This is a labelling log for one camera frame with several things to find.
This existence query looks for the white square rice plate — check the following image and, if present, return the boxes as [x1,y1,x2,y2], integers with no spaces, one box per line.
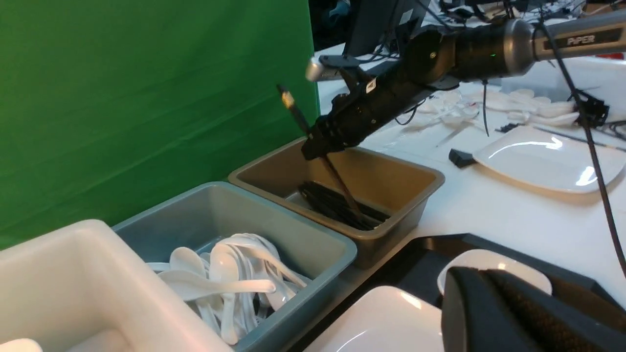
[304,286,444,352]

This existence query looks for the brown plastic bin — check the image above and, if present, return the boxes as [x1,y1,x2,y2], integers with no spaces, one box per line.
[228,138,445,269]

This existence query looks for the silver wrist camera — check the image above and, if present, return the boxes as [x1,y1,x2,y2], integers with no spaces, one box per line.
[305,54,360,82]

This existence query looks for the pile of black chopsticks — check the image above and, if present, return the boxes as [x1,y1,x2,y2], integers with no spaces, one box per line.
[298,182,390,230]

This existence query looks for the black serving tray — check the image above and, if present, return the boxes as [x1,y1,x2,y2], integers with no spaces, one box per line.
[289,233,625,352]

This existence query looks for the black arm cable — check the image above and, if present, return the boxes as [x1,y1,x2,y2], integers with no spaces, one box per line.
[536,20,626,279]

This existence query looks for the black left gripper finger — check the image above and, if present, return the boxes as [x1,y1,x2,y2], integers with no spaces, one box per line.
[441,266,626,352]

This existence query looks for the teal plastic bin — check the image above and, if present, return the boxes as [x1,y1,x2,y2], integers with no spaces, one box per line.
[112,182,357,352]

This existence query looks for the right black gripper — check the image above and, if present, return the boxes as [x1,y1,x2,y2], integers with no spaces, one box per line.
[301,63,431,161]

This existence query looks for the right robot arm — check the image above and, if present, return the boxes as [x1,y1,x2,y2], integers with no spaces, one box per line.
[301,10,626,160]

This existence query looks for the white plate on table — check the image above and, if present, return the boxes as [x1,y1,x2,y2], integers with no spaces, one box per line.
[472,126,599,194]

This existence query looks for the pile of white soup spoons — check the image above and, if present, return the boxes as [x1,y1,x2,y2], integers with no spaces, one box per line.
[148,233,311,346]

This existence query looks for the green backdrop cloth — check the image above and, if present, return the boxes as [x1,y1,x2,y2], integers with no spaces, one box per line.
[0,0,319,249]

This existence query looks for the large white plastic tub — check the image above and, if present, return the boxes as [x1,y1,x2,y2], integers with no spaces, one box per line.
[0,219,230,352]

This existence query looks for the single black chopstick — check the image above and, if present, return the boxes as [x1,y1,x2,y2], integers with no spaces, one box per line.
[276,83,364,219]

